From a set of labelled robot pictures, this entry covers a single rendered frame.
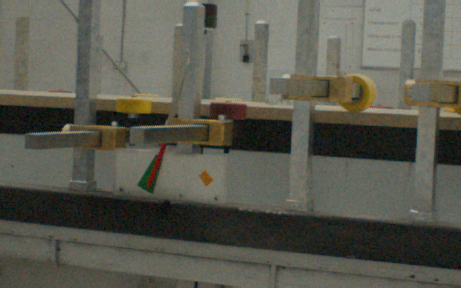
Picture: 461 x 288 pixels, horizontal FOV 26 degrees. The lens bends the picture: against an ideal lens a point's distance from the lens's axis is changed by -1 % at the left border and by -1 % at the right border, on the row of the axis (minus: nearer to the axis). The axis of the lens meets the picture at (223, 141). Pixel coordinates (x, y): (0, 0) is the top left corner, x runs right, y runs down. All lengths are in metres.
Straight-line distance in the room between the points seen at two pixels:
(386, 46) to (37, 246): 7.23
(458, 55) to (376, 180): 7.03
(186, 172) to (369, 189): 0.40
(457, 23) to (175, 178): 7.23
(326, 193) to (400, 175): 0.17
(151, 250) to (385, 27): 7.30
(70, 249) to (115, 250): 0.11
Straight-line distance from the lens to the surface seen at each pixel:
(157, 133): 1.88
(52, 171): 2.53
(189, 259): 2.16
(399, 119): 2.17
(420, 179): 1.96
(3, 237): 2.39
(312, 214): 2.00
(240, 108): 2.18
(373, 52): 9.37
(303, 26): 2.02
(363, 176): 2.21
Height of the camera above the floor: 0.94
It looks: 3 degrees down
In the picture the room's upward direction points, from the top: 3 degrees clockwise
